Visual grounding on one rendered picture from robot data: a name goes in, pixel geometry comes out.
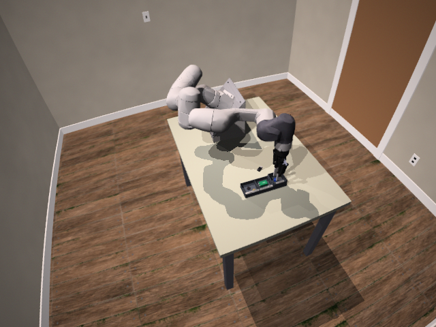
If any black rack of bins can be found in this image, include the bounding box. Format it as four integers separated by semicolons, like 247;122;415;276
240;173;287;198

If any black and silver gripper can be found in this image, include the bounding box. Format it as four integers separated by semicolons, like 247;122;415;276
273;148;290;181

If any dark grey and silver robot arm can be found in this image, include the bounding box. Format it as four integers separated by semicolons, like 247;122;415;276
166;65;295;152

